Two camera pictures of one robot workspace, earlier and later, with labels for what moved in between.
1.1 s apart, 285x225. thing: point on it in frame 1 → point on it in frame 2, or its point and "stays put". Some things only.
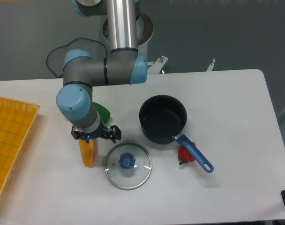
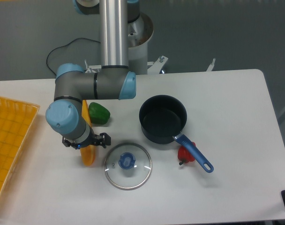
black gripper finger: x=76 y=134 → x=68 y=144
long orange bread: x=87 y=151 stays put
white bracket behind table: x=211 y=67 stays put
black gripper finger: x=114 y=133 → x=104 y=139
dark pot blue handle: x=162 y=117 stays put
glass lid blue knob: x=128 y=166 stays put
